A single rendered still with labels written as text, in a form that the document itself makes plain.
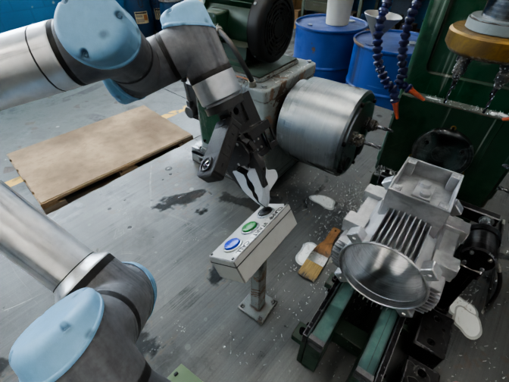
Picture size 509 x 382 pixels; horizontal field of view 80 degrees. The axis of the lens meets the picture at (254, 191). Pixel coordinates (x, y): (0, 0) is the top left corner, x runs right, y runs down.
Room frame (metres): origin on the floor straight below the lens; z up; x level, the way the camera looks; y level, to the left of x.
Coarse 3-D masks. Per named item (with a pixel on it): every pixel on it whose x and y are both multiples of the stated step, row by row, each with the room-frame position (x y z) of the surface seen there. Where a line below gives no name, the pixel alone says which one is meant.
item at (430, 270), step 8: (392, 176) 0.50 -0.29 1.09; (384, 184) 0.49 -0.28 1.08; (456, 200) 0.42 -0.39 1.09; (456, 208) 0.40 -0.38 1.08; (352, 232) 0.35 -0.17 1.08; (360, 232) 0.34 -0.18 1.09; (352, 240) 0.34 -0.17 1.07; (360, 240) 0.33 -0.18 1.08; (424, 264) 0.28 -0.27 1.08; (432, 264) 0.28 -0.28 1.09; (336, 272) 0.35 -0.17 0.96; (424, 272) 0.27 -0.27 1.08; (432, 272) 0.26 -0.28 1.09; (440, 272) 0.27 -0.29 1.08; (344, 280) 0.33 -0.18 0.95; (432, 280) 0.26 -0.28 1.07; (400, 312) 0.27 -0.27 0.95; (408, 312) 0.26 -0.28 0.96
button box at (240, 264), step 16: (272, 208) 0.42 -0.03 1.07; (288, 208) 0.41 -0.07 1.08; (272, 224) 0.37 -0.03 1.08; (288, 224) 0.39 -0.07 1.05; (240, 240) 0.34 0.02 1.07; (256, 240) 0.33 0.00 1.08; (272, 240) 0.35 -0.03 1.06; (224, 256) 0.31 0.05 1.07; (240, 256) 0.30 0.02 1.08; (256, 256) 0.31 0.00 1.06; (224, 272) 0.30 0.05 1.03; (240, 272) 0.28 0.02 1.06
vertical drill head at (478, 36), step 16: (496, 0) 0.63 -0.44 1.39; (480, 16) 0.65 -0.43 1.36; (496, 16) 0.62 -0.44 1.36; (448, 32) 0.67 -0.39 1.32; (464, 32) 0.63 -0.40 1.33; (480, 32) 0.62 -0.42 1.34; (496, 32) 0.60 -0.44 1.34; (448, 48) 0.66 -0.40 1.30; (464, 48) 0.61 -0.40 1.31; (480, 48) 0.58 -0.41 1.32; (496, 48) 0.57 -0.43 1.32; (464, 64) 0.62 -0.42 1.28; (496, 80) 0.58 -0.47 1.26
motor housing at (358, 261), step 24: (384, 216) 0.37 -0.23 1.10; (384, 240) 0.31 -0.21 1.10; (408, 240) 0.32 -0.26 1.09; (432, 240) 0.33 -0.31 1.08; (456, 240) 0.34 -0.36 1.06; (336, 264) 0.35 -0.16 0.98; (360, 264) 0.37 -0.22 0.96; (384, 264) 0.38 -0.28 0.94; (408, 264) 0.37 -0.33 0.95; (360, 288) 0.32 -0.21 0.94; (384, 288) 0.32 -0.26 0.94; (408, 288) 0.31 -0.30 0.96; (432, 288) 0.26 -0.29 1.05
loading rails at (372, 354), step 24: (336, 288) 0.33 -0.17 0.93; (336, 312) 0.28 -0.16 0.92; (384, 312) 0.28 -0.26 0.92; (312, 336) 0.23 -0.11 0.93; (336, 336) 0.27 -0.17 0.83; (360, 336) 0.27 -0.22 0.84; (384, 336) 0.24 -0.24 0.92; (312, 360) 0.22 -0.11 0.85; (360, 360) 0.20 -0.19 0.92; (384, 360) 0.19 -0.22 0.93
